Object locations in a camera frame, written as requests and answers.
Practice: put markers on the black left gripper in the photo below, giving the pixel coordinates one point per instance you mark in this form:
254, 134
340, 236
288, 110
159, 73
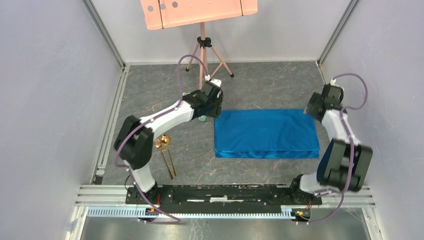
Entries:
218, 105

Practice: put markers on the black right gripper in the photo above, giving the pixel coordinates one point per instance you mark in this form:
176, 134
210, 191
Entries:
315, 100

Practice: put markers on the blue cloth napkin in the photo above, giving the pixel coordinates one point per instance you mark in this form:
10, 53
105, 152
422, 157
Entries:
265, 134

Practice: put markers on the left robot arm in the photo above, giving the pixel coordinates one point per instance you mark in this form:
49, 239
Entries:
136, 138

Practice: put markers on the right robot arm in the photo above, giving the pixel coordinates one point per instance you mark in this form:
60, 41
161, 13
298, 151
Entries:
346, 161

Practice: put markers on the mint green flashlight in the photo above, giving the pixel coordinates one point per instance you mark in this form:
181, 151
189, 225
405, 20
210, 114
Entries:
202, 118

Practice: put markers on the gold fork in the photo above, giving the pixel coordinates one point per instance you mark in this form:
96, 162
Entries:
159, 147

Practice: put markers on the pink music stand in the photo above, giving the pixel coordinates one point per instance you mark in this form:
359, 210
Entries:
162, 14

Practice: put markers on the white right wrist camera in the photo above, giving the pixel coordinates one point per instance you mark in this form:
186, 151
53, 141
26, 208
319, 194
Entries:
332, 82

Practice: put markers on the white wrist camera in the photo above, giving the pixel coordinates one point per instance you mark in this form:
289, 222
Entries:
332, 82
214, 81

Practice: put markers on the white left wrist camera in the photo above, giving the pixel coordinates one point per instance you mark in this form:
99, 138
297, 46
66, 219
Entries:
214, 81

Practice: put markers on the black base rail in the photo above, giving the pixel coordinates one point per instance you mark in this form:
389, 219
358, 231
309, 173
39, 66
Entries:
223, 199

